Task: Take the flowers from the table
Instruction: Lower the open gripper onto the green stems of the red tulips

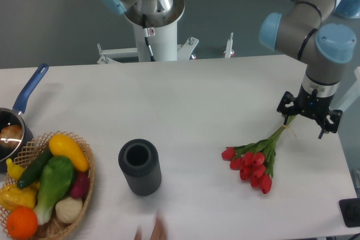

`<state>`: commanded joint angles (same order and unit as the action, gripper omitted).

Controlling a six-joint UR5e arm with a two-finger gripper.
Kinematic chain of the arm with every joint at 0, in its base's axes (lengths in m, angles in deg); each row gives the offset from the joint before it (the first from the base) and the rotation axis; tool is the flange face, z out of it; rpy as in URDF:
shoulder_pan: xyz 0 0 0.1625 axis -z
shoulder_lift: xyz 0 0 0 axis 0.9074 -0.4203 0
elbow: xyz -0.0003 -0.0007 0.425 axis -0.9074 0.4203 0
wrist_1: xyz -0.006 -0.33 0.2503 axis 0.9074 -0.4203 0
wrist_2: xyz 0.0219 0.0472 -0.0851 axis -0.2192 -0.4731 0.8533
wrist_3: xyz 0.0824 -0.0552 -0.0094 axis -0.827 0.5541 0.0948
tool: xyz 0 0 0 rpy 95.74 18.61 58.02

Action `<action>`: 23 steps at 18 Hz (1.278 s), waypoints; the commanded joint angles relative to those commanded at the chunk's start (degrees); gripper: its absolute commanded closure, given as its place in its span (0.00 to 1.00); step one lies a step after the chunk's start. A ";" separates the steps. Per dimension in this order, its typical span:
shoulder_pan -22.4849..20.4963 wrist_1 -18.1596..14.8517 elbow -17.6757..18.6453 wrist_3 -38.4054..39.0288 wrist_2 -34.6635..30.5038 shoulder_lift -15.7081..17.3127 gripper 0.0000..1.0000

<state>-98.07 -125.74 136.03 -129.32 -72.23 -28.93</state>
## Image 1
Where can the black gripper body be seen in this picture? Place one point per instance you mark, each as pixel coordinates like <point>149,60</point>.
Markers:
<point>313,101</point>

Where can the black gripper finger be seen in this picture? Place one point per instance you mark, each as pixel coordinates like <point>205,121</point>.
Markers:
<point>330,122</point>
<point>288,105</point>

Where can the red tulip bouquet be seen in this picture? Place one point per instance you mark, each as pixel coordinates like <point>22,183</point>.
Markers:
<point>255,161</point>

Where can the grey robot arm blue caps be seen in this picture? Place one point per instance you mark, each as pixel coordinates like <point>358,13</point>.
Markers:
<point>326,49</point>

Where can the person's hand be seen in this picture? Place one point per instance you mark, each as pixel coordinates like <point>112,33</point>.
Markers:
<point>159,231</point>

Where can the black device at edge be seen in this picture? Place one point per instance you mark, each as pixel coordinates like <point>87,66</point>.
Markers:
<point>350,212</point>

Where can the dark grey ribbed vase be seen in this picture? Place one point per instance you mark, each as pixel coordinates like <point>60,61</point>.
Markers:
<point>139,161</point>

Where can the purple red onion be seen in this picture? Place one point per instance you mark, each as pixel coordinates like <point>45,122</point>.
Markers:
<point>80,186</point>

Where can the yellow squash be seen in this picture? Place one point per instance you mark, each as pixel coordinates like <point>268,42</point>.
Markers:
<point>63,145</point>

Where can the green bok choy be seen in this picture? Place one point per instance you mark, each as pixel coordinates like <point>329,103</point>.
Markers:
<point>55,180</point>

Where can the white garlic bulb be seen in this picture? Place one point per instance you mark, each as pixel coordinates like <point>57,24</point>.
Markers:
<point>68,209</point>

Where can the dark green cucumber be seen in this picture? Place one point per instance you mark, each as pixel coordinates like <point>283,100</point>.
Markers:
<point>33,171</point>

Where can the woven wicker basket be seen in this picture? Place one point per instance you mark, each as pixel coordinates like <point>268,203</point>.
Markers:
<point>54,229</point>

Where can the bread roll in pan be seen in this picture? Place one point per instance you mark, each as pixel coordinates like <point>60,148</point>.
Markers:
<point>11,136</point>

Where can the small yellow pepper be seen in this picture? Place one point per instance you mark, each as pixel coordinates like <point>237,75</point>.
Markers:
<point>14,171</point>

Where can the orange fruit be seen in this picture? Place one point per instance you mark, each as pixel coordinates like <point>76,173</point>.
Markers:
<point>22,223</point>

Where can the yellow corn cob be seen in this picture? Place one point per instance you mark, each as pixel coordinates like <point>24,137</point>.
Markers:
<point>13,197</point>

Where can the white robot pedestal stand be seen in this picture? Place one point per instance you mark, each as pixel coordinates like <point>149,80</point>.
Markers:
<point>153,44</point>

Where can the blue handled saucepan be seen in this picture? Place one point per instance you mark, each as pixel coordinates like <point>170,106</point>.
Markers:
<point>14,116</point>

